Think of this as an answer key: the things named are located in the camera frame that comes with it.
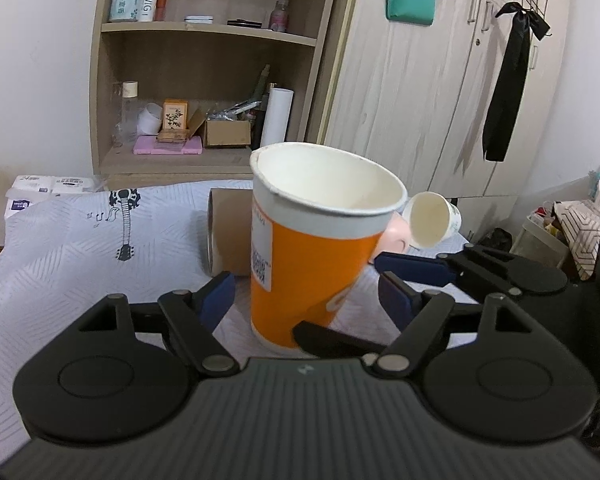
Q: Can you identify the pink flat box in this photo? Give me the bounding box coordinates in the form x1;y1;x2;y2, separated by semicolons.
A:
133;135;203;156

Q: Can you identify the dark tall bottle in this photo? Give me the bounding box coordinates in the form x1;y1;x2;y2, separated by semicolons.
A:
250;64;272;151

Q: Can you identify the orange paper cup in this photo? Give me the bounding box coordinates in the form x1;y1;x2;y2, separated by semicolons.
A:
249;142;409;352

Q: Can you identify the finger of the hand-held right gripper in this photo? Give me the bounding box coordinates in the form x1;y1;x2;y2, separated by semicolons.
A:
374;244;569;295
292;320;389;357

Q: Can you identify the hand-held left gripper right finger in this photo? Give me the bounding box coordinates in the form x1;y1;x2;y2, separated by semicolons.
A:
364;272;529;376

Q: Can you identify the white storage bin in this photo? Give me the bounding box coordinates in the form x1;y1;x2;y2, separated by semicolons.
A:
511;209;572;268

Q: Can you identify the teal and white canister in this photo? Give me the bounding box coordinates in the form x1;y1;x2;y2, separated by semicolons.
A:
109;0;144;23

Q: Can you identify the pink bottle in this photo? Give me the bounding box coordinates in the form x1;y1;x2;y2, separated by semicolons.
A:
268;0;290;32

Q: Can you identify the small white paper cup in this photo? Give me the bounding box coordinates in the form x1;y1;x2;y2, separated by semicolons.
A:
402;192;462;251

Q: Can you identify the clear plastic bottle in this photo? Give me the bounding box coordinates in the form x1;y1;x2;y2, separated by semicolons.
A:
119;81;140;144

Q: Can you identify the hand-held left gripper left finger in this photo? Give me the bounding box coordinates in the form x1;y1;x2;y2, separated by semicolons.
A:
79;271;241;377

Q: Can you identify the wooden bookshelf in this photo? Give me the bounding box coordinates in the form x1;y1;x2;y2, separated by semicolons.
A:
89;0;345;192

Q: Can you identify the open cardboard box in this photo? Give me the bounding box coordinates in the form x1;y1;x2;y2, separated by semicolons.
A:
187;107;254;149

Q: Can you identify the pink cup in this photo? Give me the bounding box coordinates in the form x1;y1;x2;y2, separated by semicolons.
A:
377;211;412;257

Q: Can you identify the patterned beige cloth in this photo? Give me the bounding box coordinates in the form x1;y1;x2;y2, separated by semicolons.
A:
552;200;600;282

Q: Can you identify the white paper roll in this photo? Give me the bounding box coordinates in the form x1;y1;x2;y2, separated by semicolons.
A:
259;87;295;151

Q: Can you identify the guitar print bed sheet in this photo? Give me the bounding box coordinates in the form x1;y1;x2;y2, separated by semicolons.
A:
0;179;481;467

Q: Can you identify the stack of white cups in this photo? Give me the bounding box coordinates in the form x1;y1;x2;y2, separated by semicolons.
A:
137;103;164;136

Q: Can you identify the brown cardboard tube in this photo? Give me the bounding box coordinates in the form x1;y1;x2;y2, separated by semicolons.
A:
206;187;255;279

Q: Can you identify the light wooden wardrobe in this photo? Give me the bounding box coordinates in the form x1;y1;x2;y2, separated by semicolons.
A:
307;0;573;241

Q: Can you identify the floral print box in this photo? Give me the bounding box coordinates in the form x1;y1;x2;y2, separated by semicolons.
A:
162;99;190;133

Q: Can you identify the pack of tissue paper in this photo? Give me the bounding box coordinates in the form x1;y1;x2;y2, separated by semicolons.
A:
4;175;108;222

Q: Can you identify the black ribbon bow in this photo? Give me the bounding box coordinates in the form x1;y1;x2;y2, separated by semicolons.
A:
482;2;551;163

